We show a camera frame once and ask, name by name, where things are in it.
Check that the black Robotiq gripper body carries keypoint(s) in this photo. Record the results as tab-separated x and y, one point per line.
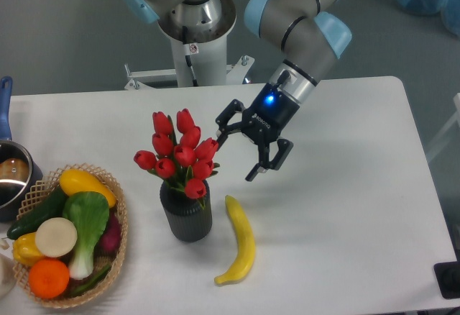
269	113

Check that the red tulip bouquet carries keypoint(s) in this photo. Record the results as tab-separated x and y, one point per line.
180	157

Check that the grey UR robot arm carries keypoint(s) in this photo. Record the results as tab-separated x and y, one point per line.
311	39

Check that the dark grey ribbed vase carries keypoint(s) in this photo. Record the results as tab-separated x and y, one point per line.
188	220

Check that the yellow banana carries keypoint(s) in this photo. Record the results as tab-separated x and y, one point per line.
246	244

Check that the green bok choy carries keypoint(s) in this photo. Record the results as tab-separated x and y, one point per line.
89	213

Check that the yellow squash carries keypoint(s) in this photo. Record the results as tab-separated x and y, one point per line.
74	181

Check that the purple sweet potato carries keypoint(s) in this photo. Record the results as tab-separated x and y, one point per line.
111	238

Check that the dark green cucumber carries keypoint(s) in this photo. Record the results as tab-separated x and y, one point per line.
50	207

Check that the woven wicker basket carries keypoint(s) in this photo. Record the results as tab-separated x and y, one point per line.
39	191

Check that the white round radish slice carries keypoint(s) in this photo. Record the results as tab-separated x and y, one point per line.
56	237

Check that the black device at table edge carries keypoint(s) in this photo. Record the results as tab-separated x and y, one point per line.
447	276

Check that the green bean pod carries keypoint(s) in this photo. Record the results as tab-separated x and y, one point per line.
91	283

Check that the orange fruit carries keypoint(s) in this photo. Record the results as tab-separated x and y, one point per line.
48	278

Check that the yellow bell pepper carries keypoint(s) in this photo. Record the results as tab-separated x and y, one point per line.
25	250

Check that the small garlic piece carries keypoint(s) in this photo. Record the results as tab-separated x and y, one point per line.
4	245

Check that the white plate at left edge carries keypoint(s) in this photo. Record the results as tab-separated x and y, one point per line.
7	278

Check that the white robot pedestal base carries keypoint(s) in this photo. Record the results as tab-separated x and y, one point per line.
198	39

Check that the white frame at right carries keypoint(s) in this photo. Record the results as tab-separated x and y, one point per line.
444	135

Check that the blue handled saucepan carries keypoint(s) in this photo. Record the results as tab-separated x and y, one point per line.
19	172

